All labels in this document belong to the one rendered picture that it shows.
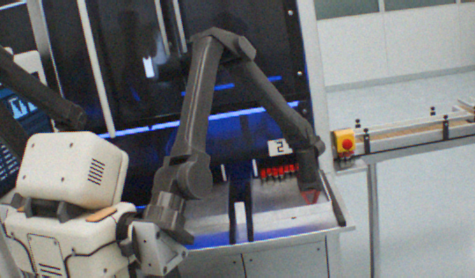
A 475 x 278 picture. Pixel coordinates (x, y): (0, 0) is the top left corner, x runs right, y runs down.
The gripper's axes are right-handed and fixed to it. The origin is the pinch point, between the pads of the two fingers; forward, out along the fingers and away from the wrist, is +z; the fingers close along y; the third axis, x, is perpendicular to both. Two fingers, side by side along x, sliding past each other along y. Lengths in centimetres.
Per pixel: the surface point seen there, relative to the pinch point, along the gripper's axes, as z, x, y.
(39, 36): -71, 87, 23
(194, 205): 0.5, 40.4, 18.9
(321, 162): -5.2, -8.8, 27.5
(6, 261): -7, 93, -26
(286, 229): 3.1, 9.6, -7.0
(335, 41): -26, -119, 486
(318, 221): 3.0, -1.0, -5.7
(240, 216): 0.3, 23.4, 1.8
